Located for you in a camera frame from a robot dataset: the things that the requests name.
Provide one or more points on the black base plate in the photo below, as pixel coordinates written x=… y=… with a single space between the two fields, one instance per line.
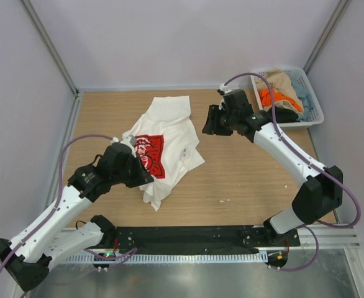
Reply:
x=205 y=240

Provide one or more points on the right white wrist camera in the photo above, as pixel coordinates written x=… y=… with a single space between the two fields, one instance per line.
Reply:
x=223 y=89

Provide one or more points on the white t shirt red print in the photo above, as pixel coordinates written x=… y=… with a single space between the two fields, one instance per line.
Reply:
x=166 y=142

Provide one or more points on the aluminium rail frame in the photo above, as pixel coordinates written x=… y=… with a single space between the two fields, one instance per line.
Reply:
x=328 y=237

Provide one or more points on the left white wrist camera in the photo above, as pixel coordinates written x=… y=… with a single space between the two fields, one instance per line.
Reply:
x=129 y=141

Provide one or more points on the left corner aluminium post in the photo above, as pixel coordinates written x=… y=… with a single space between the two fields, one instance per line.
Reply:
x=49 y=45

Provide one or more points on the light blue garment in basket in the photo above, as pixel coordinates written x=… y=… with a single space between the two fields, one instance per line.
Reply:
x=305 y=97

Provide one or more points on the beige garment in basket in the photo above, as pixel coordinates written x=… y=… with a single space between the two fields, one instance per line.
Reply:
x=284 y=93

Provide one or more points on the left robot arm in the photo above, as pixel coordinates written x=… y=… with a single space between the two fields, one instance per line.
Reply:
x=29 y=256

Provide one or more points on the black garment in basket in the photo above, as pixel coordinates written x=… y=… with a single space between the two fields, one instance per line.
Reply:
x=285 y=116

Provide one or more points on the white slotted cable duct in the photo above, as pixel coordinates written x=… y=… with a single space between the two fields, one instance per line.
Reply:
x=87 y=258

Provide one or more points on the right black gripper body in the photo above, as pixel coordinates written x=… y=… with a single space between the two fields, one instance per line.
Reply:
x=215 y=121

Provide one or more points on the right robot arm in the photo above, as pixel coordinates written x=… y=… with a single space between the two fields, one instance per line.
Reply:
x=320 y=190

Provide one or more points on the white plastic basket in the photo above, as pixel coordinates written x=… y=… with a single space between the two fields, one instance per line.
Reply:
x=316 y=116

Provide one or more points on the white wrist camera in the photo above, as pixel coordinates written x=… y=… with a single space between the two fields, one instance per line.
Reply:
x=223 y=89
x=129 y=141

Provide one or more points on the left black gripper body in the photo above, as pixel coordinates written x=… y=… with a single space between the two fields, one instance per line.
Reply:
x=139 y=173

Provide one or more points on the right corner aluminium post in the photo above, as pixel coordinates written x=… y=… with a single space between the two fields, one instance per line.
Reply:
x=330 y=26

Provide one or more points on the corner aluminium post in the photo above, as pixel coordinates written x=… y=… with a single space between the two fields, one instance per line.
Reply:
x=330 y=26
x=49 y=45

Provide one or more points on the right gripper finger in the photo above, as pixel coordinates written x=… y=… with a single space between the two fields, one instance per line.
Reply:
x=216 y=131
x=213 y=116

